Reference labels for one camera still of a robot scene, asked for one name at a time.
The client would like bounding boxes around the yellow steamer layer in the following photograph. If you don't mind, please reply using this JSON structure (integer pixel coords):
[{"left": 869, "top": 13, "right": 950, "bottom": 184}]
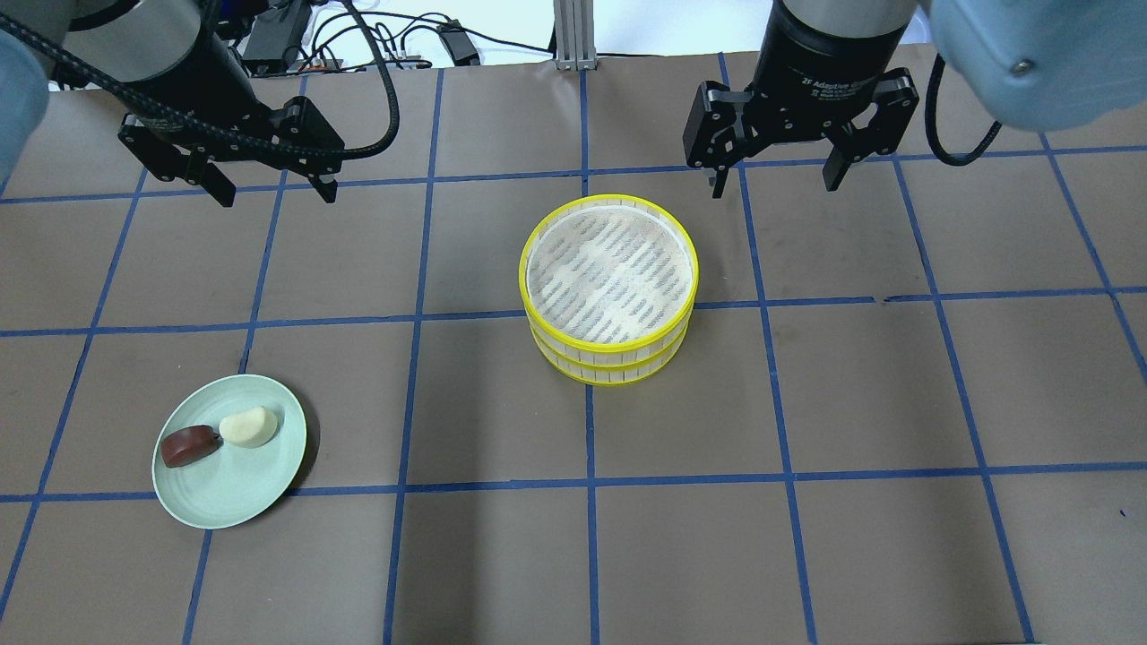
[
  {"left": 517, "top": 194, "right": 700, "bottom": 353},
  {"left": 528, "top": 314, "right": 690, "bottom": 387}
]

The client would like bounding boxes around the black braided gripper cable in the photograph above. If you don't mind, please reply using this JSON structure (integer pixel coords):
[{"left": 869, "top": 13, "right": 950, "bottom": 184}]
[{"left": 0, "top": 0, "right": 401, "bottom": 162}]

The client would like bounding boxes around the light green plate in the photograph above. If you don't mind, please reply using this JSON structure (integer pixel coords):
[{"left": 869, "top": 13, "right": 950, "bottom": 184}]
[{"left": 151, "top": 374, "right": 307, "bottom": 529}]

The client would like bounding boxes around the aluminium frame post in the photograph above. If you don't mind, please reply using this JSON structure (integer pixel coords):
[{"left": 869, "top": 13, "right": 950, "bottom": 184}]
[{"left": 553, "top": 0, "right": 599, "bottom": 71}]

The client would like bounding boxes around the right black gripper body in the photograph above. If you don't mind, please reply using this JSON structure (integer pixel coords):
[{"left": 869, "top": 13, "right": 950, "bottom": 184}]
[{"left": 682, "top": 3, "right": 920, "bottom": 168}]

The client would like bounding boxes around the white bun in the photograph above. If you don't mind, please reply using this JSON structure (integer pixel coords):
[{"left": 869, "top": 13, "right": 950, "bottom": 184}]
[{"left": 218, "top": 407, "right": 280, "bottom": 449}]

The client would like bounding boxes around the brown bun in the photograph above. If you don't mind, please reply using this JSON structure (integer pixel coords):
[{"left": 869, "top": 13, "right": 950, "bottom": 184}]
[{"left": 159, "top": 425, "right": 224, "bottom": 469}]

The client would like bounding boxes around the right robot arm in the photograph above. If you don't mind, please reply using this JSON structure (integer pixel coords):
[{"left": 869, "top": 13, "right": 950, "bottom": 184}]
[{"left": 682, "top": 1, "right": 1146, "bottom": 197}]

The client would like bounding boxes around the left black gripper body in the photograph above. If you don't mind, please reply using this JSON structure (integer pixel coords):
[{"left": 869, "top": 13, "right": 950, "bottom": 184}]
[{"left": 118, "top": 34, "right": 345, "bottom": 180}]

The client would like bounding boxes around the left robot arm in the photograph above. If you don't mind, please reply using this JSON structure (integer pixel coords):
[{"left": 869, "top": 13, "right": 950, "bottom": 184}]
[{"left": 3, "top": 1, "right": 345, "bottom": 207}]

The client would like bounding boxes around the black power adapter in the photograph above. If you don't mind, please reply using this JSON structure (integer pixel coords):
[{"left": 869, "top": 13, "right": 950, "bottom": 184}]
[{"left": 436, "top": 21, "right": 482, "bottom": 68}]

